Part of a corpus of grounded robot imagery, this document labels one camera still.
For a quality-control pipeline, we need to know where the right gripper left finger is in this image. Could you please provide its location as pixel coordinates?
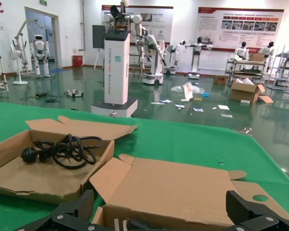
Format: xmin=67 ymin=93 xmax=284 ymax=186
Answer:
xmin=14 ymin=189 xmax=106 ymax=231

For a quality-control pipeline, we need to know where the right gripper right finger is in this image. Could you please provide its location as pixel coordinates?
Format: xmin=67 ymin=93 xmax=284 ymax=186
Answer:
xmin=225 ymin=190 xmax=289 ymax=231

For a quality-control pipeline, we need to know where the black power cable with plug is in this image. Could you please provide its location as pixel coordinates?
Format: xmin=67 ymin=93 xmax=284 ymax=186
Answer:
xmin=21 ymin=133 xmax=104 ymax=170

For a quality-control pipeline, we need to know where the open cardboard box shallow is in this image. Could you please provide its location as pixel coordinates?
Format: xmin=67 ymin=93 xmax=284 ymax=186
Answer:
xmin=0 ymin=115 xmax=138 ymax=205
xmin=89 ymin=154 xmax=289 ymax=231

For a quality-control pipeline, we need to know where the large open cardboard box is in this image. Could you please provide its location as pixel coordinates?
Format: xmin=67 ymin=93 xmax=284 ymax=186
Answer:
xmin=230 ymin=77 xmax=275 ymax=104

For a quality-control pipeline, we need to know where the small cardboard box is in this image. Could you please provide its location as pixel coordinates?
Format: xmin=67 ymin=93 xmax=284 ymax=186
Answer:
xmin=213 ymin=75 xmax=227 ymax=85

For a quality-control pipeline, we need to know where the closed cardboard box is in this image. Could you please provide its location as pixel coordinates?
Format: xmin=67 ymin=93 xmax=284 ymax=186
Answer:
xmin=248 ymin=52 xmax=265 ymax=62

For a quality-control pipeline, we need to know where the green table cloth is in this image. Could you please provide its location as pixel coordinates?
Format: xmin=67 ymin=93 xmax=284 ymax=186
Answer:
xmin=0 ymin=101 xmax=289 ymax=231

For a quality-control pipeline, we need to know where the grey white floor device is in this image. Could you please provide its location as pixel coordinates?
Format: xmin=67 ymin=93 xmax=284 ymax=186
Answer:
xmin=64 ymin=89 xmax=84 ymax=98

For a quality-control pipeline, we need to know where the clear plastic bag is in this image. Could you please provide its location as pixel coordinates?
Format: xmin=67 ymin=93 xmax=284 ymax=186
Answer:
xmin=171 ymin=84 xmax=205 ymax=95

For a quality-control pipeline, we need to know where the white red paper bag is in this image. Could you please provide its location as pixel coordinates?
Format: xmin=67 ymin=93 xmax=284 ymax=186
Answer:
xmin=181 ymin=81 xmax=195 ymax=103

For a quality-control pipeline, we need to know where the metal work cart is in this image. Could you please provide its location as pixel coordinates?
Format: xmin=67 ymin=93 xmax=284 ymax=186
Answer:
xmin=225 ymin=57 xmax=268 ymax=84

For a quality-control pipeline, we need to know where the white wheeled robot tower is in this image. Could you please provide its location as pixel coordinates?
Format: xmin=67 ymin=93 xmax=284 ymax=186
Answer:
xmin=91 ymin=0 xmax=142 ymax=118

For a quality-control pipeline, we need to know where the white standing fan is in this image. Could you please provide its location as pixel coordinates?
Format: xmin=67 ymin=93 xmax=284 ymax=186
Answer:
xmin=10 ymin=44 xmax=29 ymax=86

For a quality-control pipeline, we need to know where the red bin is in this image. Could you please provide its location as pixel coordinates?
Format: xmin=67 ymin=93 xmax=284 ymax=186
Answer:
xmin=72 ymin=55 xmax=84 ymax=68

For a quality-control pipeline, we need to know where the white wheeled humanoid robot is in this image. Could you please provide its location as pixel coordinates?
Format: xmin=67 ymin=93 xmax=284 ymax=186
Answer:
xmin=184 ymin=37 xmax=214 ymax=80
xmin=134 ymin=26 xmax=167 ymax=86
xmin=163 ymin=40 xmax=186 ymax=75

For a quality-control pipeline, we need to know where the white humanoid torso robot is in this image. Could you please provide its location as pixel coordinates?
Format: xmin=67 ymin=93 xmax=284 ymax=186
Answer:
xmin=258 ymin=40 xmax=276 ymax=61
xmin=234 ymin=40 xmax=250 ymax=61

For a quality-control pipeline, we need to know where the white legged humanoid robot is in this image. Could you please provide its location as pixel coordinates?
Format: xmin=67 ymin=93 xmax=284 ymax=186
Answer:
xmin=29 ymin=34 xmax=51 ymax=79

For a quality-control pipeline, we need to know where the glass door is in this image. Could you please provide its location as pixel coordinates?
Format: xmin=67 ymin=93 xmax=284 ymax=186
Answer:
xmin=25 ymin=6 xmax=60 ymax=70

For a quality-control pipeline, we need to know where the black board on stand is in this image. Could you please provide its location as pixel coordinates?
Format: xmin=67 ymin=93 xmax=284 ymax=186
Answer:
xmin=92 ymin=25 xmax=106 ymax=70

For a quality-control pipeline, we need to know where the pile of black power cables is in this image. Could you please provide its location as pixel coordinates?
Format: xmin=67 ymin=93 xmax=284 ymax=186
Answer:
xmin=114 ymin=218 xmax=164 ymax=231

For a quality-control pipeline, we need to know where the white frame side table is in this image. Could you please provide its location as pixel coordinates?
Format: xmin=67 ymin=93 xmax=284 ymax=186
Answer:
xmin=0 ymin=55 xmax=10 ymax=92

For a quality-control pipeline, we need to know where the white gantry frame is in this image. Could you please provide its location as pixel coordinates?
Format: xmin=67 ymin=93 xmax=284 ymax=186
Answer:
xmin=12 ymin=19 xmax=44 ymax=73

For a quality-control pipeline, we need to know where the wide wall poster with photos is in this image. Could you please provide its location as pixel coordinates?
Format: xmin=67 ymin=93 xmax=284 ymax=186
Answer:
xmin=197 ymin=6 xmax=285 ymax=52

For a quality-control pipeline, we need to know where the wall poster with red header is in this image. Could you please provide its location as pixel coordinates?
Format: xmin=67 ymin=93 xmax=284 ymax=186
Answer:
xmin=101 ymin=4 xmax=174 ymax=46

